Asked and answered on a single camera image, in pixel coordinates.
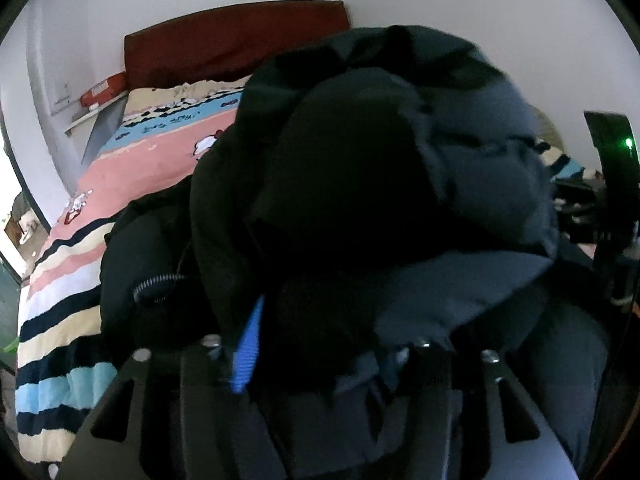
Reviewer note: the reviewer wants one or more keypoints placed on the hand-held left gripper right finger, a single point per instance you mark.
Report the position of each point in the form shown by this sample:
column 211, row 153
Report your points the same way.
column 432, row 375

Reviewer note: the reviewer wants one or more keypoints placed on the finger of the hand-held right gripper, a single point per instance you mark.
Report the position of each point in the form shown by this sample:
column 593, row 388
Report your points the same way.
column 575, row 191
column 587, row 227

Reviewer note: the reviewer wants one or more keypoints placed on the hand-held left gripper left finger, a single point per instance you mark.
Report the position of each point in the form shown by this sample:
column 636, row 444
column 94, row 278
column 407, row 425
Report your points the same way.
column 247, row 355

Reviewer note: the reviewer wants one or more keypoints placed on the black hooded puffer jacket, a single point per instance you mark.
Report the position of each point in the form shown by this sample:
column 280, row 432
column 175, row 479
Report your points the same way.
column 350, row 185

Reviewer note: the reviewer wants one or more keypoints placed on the dark clothes pile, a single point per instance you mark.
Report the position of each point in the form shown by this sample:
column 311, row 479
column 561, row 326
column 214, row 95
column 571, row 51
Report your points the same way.
column 21, row 207

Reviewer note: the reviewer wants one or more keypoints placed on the beige woven fan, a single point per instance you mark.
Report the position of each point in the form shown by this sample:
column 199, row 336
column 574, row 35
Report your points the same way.
column 550, row 135

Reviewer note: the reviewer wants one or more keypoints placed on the pink striped cartoon cat blanket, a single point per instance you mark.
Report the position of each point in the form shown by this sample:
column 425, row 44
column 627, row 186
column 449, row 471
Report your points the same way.
column 65, row 310

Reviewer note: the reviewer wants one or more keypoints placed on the grey leaning board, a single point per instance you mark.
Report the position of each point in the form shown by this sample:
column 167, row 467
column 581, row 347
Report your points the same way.
column 102, row 134

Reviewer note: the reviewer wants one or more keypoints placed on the red cardboard box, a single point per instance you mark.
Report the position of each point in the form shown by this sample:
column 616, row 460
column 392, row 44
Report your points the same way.
column 105, row 90

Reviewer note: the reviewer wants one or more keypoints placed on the dark red bed headboard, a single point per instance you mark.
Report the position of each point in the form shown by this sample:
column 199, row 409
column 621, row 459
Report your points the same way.
column 225, row 45

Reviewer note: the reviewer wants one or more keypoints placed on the white wall shelf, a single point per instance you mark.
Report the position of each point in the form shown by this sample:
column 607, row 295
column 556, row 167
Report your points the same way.
column 92, row 117

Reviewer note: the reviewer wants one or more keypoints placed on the white wall switch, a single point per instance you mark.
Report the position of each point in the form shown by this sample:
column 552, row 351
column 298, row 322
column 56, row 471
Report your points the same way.
column 61, row 100

